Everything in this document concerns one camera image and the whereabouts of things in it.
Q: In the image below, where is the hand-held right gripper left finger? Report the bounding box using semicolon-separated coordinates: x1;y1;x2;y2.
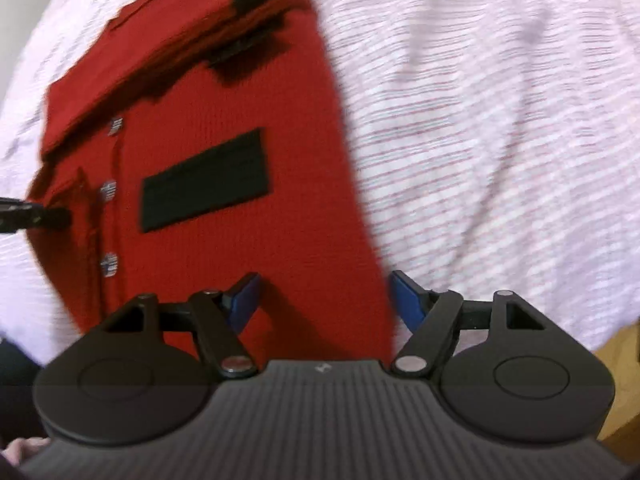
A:
106;272;261;379

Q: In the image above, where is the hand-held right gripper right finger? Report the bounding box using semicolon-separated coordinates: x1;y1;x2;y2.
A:
388;270;547;376

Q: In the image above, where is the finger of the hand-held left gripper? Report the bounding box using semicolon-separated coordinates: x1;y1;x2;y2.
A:
0;197;72;234

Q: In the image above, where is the red knit cardigan black bow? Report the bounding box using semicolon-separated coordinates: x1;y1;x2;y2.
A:
25;0;402;367

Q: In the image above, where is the pink checked bedsheet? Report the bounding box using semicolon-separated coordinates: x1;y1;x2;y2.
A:
0;0;640;361

